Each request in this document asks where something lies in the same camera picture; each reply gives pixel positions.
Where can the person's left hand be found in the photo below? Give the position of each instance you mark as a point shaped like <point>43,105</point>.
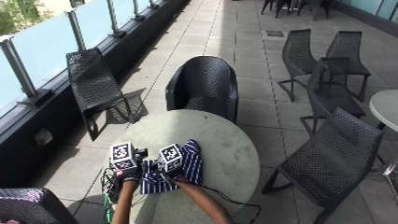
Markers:
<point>132,174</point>

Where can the person's right hand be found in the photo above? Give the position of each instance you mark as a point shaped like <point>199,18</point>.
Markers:
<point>172,174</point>

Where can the blue white striped cloth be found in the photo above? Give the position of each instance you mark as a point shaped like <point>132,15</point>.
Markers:
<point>192,161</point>

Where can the white marker cube right glove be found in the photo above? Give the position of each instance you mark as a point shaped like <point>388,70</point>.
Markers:
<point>171,156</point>

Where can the white marker cube glove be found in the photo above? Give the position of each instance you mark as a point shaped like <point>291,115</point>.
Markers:
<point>123,155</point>
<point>171,156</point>

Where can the white marker cube left glove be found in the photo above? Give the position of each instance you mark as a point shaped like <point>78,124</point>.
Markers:
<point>123,155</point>

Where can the black wicker armchair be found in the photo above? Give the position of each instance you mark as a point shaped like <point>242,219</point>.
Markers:
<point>206,84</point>

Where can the black mesh lounge chair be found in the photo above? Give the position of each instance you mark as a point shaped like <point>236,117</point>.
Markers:
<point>94,82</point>

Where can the black wicker chair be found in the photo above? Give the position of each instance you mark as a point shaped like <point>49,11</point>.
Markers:
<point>29,207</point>

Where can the frosted glass railing panel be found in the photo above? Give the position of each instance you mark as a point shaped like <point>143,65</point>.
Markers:
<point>94,21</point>
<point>43,49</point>

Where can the square floor drain cover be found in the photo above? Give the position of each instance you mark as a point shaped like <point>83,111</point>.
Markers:
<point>275,33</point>

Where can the green tree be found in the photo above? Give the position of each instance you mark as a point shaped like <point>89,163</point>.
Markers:
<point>19,15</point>

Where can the white round side table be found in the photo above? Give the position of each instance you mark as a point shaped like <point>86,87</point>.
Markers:
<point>387,107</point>

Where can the grey wall outlet cover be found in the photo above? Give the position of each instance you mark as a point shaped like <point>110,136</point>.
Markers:
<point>43,137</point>

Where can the metal railing post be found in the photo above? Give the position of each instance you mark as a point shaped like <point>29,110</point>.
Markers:
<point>21,70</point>
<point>78,31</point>
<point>112,17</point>
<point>136,9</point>

